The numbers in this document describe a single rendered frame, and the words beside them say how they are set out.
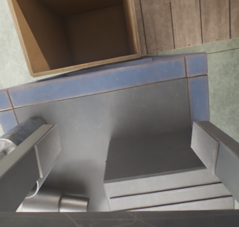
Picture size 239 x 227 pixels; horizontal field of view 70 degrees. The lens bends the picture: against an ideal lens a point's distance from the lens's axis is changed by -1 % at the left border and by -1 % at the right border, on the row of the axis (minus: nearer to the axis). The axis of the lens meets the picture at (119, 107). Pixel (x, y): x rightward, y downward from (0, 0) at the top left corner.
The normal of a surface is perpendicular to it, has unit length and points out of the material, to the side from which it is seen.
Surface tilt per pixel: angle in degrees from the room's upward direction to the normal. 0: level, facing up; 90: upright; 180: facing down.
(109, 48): 0
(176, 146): 90
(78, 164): 0
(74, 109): 0
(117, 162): 90
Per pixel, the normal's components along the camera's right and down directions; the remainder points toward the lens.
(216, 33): -0.02, 0.28
